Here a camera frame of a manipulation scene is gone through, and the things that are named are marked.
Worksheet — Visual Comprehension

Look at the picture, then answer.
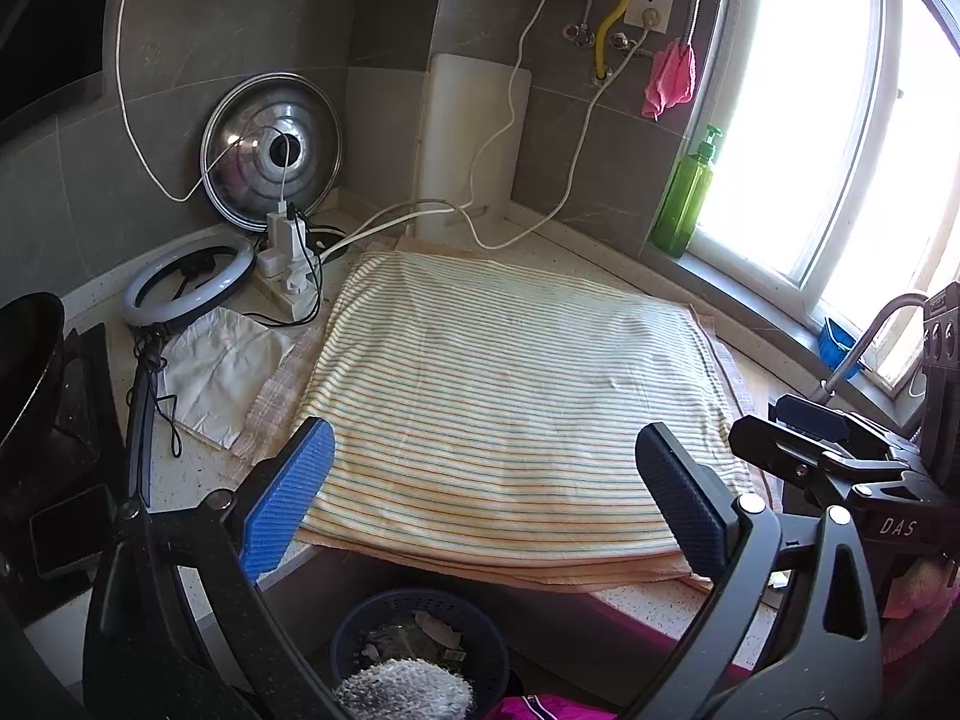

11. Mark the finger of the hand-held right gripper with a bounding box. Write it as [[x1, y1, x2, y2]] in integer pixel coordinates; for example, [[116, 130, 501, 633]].
[[769, 392, 893, 458], [727, 416, 863, 518]]

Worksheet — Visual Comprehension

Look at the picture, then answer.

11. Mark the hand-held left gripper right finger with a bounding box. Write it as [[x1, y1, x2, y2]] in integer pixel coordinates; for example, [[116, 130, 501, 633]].
[[622, 422, 882, 720]]

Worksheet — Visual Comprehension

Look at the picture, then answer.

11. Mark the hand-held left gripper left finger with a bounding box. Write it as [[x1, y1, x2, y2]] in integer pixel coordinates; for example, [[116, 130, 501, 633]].
[[82, 416, 336, 720]]

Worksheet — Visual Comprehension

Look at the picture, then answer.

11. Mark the dark blue plastic basket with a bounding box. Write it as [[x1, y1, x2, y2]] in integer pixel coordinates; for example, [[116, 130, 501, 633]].
[[330, 589, 511, 720]]

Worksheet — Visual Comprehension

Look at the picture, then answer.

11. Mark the person's right hand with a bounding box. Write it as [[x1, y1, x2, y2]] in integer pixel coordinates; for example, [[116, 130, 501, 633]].
[[881, 559, 960, 650]]

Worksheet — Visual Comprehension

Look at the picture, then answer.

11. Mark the blue plastic container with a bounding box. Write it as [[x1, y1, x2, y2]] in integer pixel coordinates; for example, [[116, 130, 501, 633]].
[[817, 317, 863, 368]]

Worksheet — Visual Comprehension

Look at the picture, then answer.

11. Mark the striped folded cloth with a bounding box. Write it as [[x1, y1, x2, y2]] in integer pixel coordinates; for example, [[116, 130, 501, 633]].
[[229, 236, 785, 593]]

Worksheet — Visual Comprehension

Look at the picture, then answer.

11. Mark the steel faucet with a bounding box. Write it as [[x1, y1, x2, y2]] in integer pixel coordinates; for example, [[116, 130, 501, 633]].
[[821, 292, 935, 391]]

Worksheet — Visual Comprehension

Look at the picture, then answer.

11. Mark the black smartphone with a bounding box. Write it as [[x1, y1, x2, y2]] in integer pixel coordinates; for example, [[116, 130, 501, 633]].
[[30, 484, 113, 578]]

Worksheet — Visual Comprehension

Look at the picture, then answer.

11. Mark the grey fuzzy slipper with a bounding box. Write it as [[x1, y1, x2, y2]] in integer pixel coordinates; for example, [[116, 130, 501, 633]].
[[334, 656, 473, 720]]

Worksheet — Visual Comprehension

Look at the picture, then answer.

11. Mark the magenta garment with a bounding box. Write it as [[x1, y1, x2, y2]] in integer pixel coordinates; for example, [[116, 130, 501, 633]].
[[495, 694, 623, 720]]

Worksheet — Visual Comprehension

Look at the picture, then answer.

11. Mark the green soap pump bottle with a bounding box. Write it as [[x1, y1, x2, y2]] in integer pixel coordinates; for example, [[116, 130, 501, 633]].
[[649, 125, 725, 258]]

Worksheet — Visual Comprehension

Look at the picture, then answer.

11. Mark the black wok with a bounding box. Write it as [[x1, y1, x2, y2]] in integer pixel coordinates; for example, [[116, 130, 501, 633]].
[[0, 292, 67, 458]]

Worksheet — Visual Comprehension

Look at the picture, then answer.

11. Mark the steel pot lid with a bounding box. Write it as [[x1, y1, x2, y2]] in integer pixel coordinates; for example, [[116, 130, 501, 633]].
[[201, 71, 346, 230]]

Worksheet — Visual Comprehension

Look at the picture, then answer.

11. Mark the pink rag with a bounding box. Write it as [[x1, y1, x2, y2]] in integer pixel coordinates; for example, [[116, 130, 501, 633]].
[[641, 40, 698, 121]]

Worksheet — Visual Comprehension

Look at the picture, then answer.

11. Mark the white cutting board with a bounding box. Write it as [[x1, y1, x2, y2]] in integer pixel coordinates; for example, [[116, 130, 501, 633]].
[[415, 52, 533, 237]]

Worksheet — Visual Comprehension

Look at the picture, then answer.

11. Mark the ring light with stand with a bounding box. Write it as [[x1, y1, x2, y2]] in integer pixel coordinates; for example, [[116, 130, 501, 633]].
[[122, 235, 256, 496]]

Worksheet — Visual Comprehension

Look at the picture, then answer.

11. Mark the white charger with cables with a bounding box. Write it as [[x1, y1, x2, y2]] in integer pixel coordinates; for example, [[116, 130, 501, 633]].
[[251, 202, 327, 327]]

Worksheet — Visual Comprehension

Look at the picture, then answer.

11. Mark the white cable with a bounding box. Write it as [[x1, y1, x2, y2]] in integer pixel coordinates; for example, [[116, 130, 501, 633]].
[[116, 0, 301, 215], [450, 30, 653, 250], [322, 0, 593, 260]]

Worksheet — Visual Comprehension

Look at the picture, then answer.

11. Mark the yellow gas hose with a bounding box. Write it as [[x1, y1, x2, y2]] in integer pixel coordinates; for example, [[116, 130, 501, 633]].
[[596, 0, 642, 83]]

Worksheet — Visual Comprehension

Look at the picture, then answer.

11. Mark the white wall socket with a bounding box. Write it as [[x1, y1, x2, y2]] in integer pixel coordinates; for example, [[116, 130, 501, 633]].
[[625, 0, 674, 35]]

